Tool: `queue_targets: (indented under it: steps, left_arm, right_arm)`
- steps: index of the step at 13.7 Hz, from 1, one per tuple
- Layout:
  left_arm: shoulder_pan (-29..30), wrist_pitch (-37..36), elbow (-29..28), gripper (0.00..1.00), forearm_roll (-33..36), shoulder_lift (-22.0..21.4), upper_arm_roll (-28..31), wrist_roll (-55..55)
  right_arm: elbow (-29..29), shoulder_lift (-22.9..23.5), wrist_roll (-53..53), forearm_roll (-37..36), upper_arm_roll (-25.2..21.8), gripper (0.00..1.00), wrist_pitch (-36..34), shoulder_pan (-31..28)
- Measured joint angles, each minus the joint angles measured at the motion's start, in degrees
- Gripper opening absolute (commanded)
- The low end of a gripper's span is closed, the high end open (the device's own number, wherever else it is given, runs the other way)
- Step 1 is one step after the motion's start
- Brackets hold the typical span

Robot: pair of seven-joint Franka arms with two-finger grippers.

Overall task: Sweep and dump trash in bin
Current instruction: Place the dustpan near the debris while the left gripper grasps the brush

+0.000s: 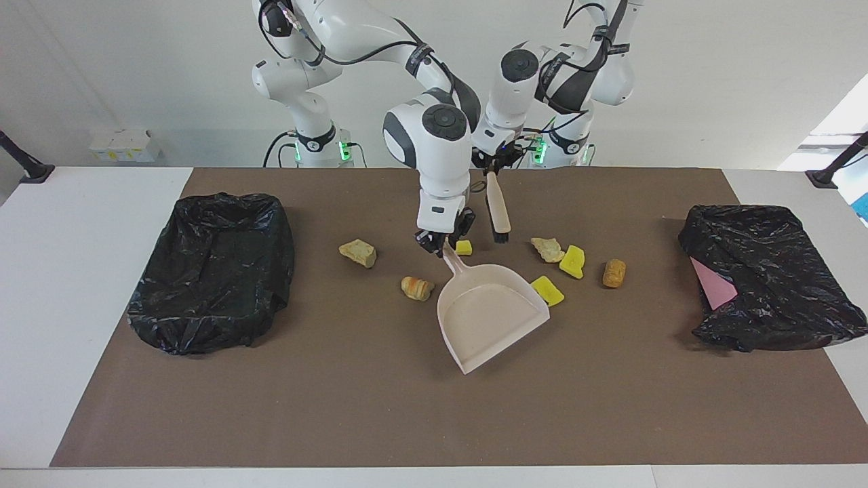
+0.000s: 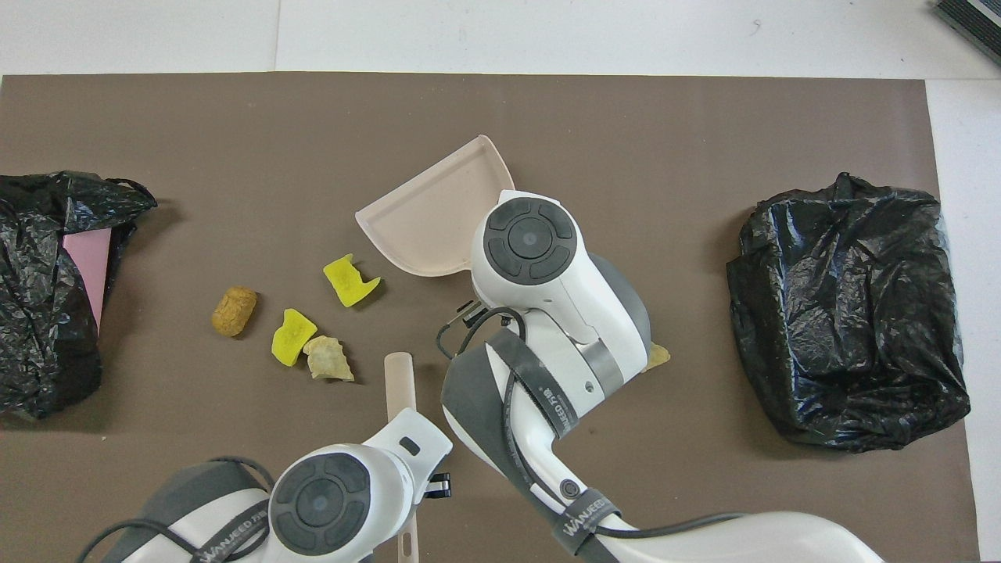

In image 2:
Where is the pale trash lump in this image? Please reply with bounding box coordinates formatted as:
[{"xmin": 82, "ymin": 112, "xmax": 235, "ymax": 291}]
[{"xmin": 303, "ymin": 335, "xmax": 355, "ymax": 382}]

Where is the dark ribbed device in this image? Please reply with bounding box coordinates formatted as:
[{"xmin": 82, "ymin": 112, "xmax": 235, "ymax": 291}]
[{"xmin": 932, "ymin": 0, "xmax": 1001, "ymax": 67}]

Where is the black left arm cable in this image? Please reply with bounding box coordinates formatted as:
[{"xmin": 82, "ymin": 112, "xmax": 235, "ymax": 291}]
[{"xmin": 78, "ymin": 456, "xmax": 274, "ymax": 563}]

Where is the brown bread roll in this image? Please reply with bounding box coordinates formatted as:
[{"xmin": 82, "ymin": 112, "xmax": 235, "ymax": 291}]
[{"xmin": 211, "ymin": 285, "xmax": 258, "ymax": 338}]

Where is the pink box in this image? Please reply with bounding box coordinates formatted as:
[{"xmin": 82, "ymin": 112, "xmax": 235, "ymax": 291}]
[{"xmin": 63, "ymin": 228, "xmax": 112, "ymax": 329}]

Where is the black bag lined trash bin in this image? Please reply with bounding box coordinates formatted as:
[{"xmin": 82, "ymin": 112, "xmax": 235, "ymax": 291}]
[{"xmin": 726, "ymin": 172, "xmax": 971, "ymax": 453}]

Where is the brown table mat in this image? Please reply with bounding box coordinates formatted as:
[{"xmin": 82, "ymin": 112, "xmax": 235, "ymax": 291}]
[{"xmin": 0, "ymin": 72, "xmax": 981, "ymax": 563}]

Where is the notched yellow sponge piece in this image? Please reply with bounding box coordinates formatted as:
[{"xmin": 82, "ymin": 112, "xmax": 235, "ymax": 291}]
[{"xmin": 323, "ymin": 253, "xmax": 382, "ymax": 308}]

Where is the white brush handle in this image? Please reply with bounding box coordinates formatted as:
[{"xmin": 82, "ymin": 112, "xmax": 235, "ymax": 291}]
[{"xmin": 385, "ymin": 352, "xmax": 420, "ymax": 563}]

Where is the black bag bin with pink box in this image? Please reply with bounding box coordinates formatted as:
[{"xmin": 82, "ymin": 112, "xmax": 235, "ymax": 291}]
[{"xmin": 0, "ymin": 170, "xmax": 158, "ymax": 421}]

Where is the beige plastic dustpan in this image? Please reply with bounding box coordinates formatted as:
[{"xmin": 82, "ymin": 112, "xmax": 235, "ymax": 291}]
[{"xmin": 356, "ymin": 135, "xmax": 515, "ymax": 278}]

